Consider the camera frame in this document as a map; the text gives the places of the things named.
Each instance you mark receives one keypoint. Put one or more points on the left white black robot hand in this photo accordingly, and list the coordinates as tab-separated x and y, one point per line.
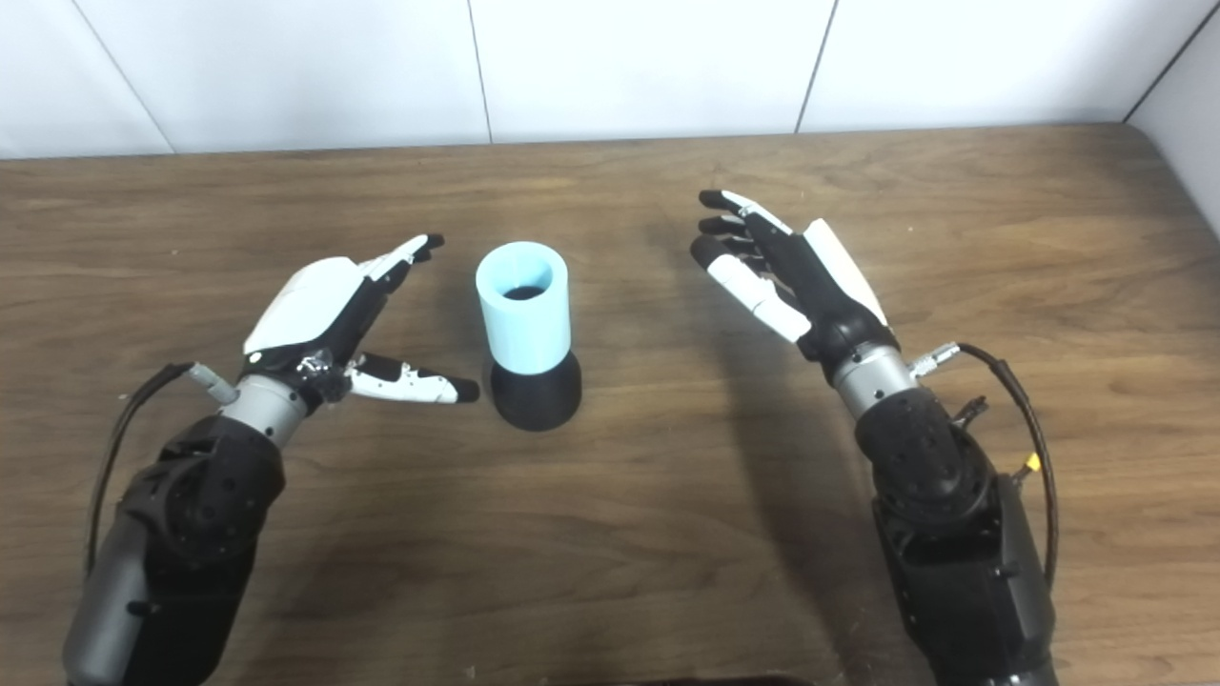
315	310

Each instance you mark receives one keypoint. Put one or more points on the black nozzle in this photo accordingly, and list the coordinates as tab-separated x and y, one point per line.
536	395

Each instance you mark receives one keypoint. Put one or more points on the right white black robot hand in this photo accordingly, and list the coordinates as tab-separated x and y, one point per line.
810	276

